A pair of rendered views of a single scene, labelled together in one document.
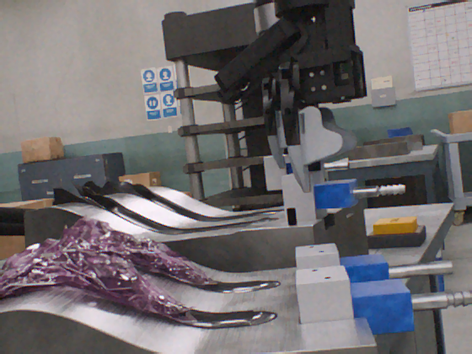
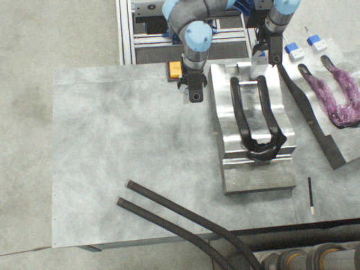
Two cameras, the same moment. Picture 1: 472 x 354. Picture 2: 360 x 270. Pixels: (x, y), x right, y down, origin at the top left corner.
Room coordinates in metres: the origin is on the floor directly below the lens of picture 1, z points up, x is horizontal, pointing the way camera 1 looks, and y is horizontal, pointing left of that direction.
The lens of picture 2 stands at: (1.45, 0.40, 2.23)
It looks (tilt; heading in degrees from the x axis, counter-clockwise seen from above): 70 degrees down; 233
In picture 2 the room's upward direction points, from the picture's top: 9 degrees clockwise
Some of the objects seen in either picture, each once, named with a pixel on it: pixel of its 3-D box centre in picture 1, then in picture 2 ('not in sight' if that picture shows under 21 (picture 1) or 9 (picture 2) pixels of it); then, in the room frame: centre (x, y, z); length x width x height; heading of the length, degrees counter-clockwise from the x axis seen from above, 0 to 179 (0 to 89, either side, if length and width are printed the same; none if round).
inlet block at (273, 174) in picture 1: (308, 168); (188, 84); (1.05, -0.12, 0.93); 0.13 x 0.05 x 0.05; 67
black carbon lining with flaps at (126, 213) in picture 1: (167, 203); (256, 114); (0.88, 0.09, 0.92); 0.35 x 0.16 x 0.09; 67
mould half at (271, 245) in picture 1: (164, 238); (251, 123); (0.89, 0.10, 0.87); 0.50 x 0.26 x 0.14; 67
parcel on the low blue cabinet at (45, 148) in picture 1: (42, 149); not in sight; (8.04, 2.27, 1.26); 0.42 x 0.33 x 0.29; 71
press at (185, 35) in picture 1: (260, 140); not in sight; (5.56, -0.28, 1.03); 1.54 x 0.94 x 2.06; 161
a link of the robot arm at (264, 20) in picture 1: (279, 22); (194, 55); (1.06, -0.10, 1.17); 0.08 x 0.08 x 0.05
